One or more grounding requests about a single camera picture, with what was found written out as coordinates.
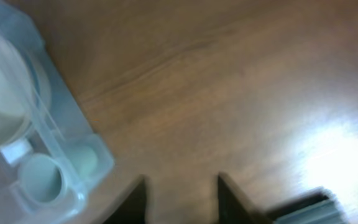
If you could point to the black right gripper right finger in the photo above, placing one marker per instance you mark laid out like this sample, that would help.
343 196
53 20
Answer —
234 206

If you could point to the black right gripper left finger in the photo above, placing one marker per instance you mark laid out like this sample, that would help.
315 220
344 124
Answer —
131 206

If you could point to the mint green plastic cup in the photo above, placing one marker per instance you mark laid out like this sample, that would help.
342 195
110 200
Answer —
42 177

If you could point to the cream large bowl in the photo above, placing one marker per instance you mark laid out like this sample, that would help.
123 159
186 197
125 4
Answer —
15 121

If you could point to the clear plastic storage container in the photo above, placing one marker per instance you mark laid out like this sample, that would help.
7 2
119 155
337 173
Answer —
63 126

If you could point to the white label in container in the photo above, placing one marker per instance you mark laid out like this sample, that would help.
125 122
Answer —
14 152

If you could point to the striped object at table edge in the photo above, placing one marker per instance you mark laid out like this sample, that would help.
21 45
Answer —
318 206

